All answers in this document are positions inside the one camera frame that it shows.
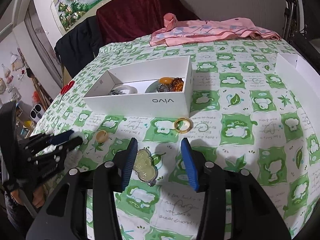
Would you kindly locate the black folding chair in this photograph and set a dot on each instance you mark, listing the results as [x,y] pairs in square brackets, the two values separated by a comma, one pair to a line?
[301,29]

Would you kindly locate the white box lid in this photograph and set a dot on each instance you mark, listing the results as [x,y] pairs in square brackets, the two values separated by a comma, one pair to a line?
[301,78]

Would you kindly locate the pink folded cloth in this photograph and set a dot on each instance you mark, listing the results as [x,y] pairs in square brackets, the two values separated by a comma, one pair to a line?
[177,32]

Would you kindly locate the pale white jade bangle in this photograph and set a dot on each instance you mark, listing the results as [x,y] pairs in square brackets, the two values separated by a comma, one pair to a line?
[122,90]

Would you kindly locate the green jade bangle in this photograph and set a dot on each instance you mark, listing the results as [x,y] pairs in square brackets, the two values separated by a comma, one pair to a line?
[153,87]

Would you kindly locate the pale green jade pendant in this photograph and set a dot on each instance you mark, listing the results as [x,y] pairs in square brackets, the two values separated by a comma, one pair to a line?
[144,167]

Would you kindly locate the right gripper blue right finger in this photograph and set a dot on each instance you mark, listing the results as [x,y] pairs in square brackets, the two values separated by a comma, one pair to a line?
[190,166]

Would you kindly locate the dark red velvet cloth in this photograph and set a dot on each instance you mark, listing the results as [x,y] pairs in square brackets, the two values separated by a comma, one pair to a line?
[126,20]

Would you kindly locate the white vivo phone box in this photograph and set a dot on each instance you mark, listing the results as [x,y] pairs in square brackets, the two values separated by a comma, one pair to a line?
[140,75]

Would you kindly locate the orange amber pendant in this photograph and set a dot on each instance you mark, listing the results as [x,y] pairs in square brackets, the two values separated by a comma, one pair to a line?
[165,80]

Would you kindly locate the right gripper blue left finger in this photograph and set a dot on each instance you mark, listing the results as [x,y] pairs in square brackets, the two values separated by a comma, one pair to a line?
[129,158]

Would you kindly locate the red handled scissors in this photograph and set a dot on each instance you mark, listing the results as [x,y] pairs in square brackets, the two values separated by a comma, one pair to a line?
[67,87]

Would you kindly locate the green white patterned bedsheet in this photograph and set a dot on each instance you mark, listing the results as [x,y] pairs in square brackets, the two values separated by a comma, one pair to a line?
[244,117]

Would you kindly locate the black hanging garment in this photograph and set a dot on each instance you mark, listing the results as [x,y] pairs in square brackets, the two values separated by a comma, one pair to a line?
[80,46]

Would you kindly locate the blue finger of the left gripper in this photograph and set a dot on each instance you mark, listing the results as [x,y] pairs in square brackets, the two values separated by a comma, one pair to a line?
[60,138]
[68,146]

